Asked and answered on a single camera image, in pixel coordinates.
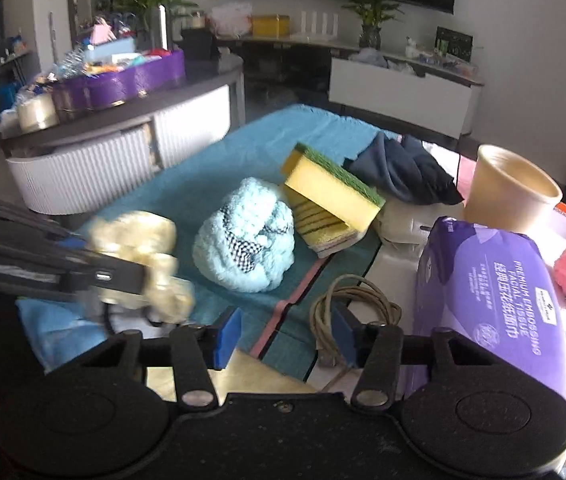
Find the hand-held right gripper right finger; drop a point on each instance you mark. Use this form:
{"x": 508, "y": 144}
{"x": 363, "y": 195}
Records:
{"x": 343, "y": 332}

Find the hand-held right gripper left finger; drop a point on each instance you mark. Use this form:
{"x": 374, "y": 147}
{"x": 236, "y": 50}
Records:
{"x": 228, "y": 335}

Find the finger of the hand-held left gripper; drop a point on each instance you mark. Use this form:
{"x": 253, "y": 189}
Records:
{"x": 65, "y": 241}

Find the cream fluffy cloth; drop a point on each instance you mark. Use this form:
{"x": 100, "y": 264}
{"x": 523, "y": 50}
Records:
{"x": 133, "y": 235}

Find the light blue fluffy towel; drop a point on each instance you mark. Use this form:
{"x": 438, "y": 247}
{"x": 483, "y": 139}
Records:
{"x": 243, "y": 235}

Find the yellow striped cloth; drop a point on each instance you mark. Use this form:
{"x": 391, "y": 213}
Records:
{"x": 318, "y": 230}

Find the yellow green sponge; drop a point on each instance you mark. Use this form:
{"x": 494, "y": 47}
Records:
{"x": 323, "y": 185}

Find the navy blue cloth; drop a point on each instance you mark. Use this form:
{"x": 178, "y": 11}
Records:
{"x": 403, "y": 170}

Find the light blue plastic sheet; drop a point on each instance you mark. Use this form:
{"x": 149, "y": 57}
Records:
{"x": 53, "y": 325}

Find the round dark table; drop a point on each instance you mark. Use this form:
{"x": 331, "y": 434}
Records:
{"x": 113, "y": 160}

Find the clear tape roll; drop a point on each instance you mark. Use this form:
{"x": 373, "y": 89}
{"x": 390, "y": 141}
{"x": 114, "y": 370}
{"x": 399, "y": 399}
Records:
{"x": 38, "y": 112}

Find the purple tissue pack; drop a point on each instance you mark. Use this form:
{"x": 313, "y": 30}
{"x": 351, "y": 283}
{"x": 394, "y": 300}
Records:
{"x": 488, "y": 290}

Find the purple storage tray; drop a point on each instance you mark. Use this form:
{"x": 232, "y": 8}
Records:
{"x": 128, "y": 82}

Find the teal striped blanket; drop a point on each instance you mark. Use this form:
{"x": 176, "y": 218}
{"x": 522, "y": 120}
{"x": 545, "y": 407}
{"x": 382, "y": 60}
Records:
{"x": 243, "y": 150}

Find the light blue box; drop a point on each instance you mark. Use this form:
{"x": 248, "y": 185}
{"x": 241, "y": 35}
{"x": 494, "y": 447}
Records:
{"x": 110, "y": 51}

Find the beige paper cup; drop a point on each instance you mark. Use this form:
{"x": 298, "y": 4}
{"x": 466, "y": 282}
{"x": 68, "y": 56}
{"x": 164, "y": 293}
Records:
{"x": 503, "y": 200}

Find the pink card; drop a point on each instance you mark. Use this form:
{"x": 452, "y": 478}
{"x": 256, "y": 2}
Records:
{"x": 102, "y": 34}

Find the white television console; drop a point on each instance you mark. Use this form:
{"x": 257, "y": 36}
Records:
{"x": 398, "y": 95}

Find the green plant in metal vase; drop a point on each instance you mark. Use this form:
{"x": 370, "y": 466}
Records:
{"x": 155, "y": 5}

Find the glass candle jar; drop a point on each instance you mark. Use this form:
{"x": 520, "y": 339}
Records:
{"x": 197, "y": 19}

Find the white plastic bag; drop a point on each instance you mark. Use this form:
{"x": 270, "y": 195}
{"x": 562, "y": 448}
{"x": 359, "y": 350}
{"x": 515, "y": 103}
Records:
{"x": 230, "y": 20}

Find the grey plastic bag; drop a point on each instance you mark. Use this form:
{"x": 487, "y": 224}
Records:
{"x": 375, "y": 57}

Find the white figurine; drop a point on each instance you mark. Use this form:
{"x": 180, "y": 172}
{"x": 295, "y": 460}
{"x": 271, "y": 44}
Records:
{"x": 415, "y": 49}

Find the yellow box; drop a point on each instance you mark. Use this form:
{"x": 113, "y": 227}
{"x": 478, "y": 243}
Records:
{"x": 270, "y": 25}

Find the black green sign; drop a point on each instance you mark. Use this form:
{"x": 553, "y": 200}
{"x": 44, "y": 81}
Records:
{"x": 454, "y": 42}

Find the white router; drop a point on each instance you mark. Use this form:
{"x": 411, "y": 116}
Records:
{"x": 319, "y": 22}

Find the green plant in dark vase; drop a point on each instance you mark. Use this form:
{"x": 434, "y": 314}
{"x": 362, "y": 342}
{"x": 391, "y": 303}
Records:
{"x": 370, "y": 10}

